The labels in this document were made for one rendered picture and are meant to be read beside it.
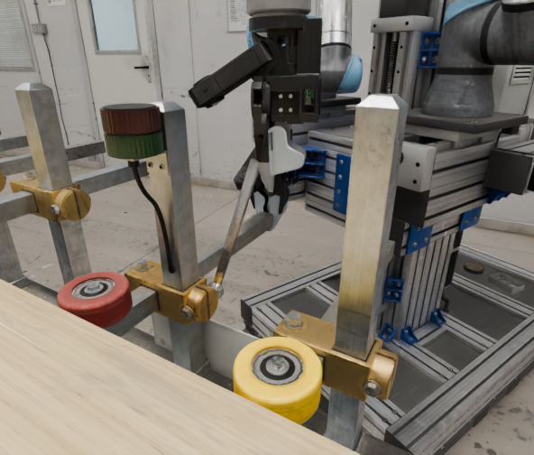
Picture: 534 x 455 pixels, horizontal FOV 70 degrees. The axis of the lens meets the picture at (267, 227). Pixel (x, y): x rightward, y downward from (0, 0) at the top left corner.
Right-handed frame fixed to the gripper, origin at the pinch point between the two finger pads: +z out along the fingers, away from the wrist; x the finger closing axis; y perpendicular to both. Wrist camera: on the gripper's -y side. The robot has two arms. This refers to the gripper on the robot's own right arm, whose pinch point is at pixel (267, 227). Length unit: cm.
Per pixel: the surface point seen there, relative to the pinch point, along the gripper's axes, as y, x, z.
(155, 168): -33.2, -3.8, -21.5
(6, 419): -57, -9, -8
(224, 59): 220, 168, -30
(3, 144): -12, 73, -12
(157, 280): -32.8, -0.9, -4.8
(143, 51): 212, 253, -36
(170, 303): -33.8, -4.1, -2.6
